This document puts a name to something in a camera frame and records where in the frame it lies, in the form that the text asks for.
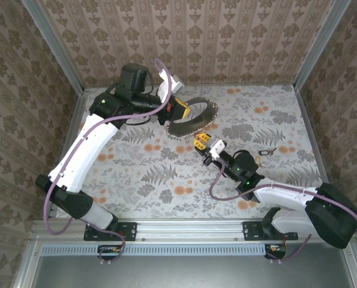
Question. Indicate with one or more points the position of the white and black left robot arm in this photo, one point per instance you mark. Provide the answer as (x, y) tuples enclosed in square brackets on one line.
[(85, 147)]

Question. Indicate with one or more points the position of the black base electronics module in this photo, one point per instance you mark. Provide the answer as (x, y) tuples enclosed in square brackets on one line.
[(275, 249), (109, 250)]

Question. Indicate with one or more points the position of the grey metal panel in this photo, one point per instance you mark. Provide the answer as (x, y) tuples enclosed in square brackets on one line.
[(181, 273)]

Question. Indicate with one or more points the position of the key with black tag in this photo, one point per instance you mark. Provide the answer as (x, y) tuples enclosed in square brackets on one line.
[(263, 152)]

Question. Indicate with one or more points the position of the aluminium table side rail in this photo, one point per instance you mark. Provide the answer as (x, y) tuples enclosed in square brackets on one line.
[(76, 120), (310, 129)]

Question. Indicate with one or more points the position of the aluminium frame post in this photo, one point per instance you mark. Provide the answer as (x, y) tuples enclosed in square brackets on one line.
[(52, 45), (322, 45)]

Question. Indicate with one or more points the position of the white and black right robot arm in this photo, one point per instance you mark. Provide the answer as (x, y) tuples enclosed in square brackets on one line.
[(286, 192)]

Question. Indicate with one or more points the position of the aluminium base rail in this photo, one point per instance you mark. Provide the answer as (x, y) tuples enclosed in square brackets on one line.
[(190, 229)]

